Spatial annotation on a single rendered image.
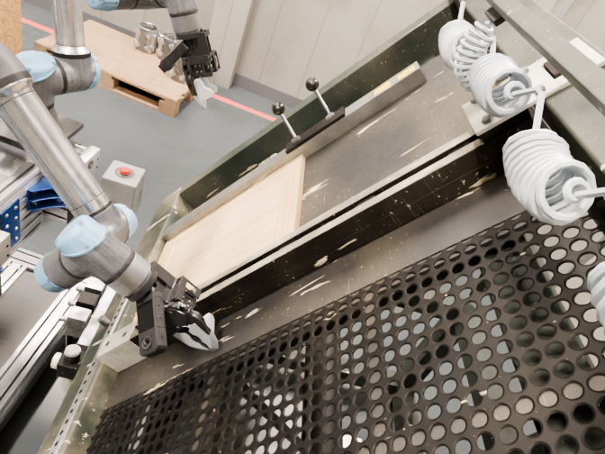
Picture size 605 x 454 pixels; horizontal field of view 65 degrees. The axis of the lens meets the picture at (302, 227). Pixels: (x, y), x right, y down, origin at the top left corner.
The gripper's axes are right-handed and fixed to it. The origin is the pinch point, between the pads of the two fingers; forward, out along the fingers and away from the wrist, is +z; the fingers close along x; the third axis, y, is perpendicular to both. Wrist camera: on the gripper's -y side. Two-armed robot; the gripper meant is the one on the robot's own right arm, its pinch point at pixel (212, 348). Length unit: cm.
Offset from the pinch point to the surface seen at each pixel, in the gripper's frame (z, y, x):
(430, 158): -5, 14, -54
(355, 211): -4.9, 11.1, -37.9
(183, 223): -2, 60, 28
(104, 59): -54, 324, 162
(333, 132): 0, 60, -29
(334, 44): 65, 390, 15
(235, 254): 0.7, 29.4, 0.7
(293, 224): 0.4, 27.1, -18.3
